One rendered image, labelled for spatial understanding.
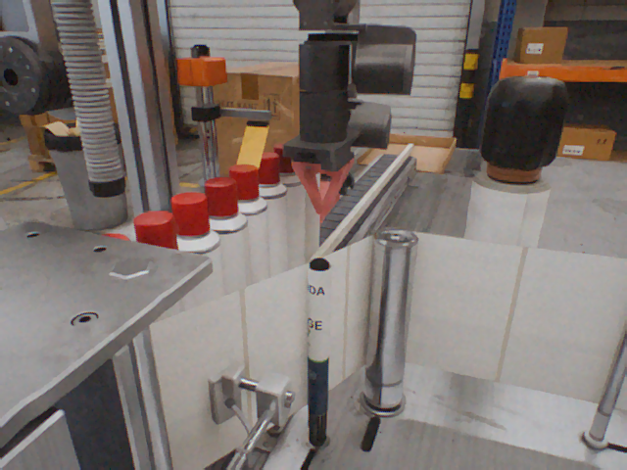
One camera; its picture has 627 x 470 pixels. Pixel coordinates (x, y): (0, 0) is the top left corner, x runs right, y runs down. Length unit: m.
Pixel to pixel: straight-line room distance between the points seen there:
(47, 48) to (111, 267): 0.90
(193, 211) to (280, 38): 4.65
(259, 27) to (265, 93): 3.97
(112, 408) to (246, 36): 5.04
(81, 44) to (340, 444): 0.42
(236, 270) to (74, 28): 0.27
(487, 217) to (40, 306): 0.49
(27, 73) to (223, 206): 0.65
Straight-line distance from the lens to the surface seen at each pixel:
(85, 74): 0.48
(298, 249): 0.66
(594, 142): 4.35
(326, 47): 0.53
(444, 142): 1.70
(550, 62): 4.21
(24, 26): 1.11
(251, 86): 1.18
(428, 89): 4.81
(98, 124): 0.49
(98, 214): 3.27
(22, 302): 0.20
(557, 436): 0.54
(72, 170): 3.18
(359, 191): 1.08
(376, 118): 0.77
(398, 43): 0.53
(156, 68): 0.61
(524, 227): 0.59
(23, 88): 1.08
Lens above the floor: 1.24
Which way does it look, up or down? 25 degrees down
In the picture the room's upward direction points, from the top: straight up
